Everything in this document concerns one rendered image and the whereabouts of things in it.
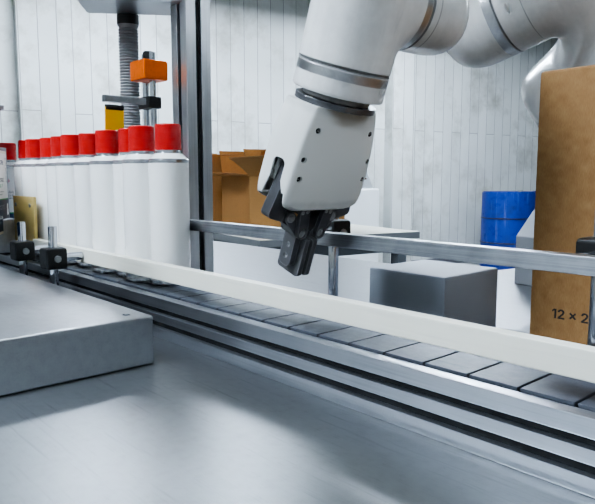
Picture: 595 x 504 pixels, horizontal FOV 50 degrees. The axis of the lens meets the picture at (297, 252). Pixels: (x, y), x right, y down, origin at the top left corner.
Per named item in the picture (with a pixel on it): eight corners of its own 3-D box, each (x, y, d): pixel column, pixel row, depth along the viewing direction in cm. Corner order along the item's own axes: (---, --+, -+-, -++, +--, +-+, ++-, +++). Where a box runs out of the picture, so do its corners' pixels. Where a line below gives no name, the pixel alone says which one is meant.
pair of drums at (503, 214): (467, 265, 735) (470, 190, 725) (541, 259, 793) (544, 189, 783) (516, 273, 672) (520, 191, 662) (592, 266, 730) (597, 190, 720)
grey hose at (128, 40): (116, 143, 108) (112, 15, 106) (136, 144, 110) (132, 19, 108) (126, 142, 105) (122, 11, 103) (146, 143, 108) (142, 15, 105)
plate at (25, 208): (14, 245, 115) (11, 195, 114) (18, 245, 115) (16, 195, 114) (34, 250, 108) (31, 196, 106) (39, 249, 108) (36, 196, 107)
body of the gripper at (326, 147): (349, 84, 63) (321, 189, 67) (270, 73, 57) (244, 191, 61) (404, 104, 58) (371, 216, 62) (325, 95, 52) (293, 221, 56)
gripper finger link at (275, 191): (303, 132, 58) (326, 171, 62) (246, 193, 57) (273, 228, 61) (312, 136, 57) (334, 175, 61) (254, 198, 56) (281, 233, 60)
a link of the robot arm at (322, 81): (348, 61, 63) (340, 91, 64) (279, 49, 57) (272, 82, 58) (411, 82, 57) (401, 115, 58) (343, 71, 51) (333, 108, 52)
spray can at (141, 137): (117, 280, 85) (112, 125, 83) (142, 275, 90) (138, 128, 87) (148, 283, 83) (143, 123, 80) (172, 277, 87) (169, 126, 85)
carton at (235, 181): (194, 225, 318) (193, 150, 313) (284, 221, 346) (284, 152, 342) (235, 231, 280) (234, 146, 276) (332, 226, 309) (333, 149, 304)
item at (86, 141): (71, 264, 100) (66, 133, 98) (102, 262, 104) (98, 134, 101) (85, 268, 97) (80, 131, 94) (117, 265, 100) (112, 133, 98)
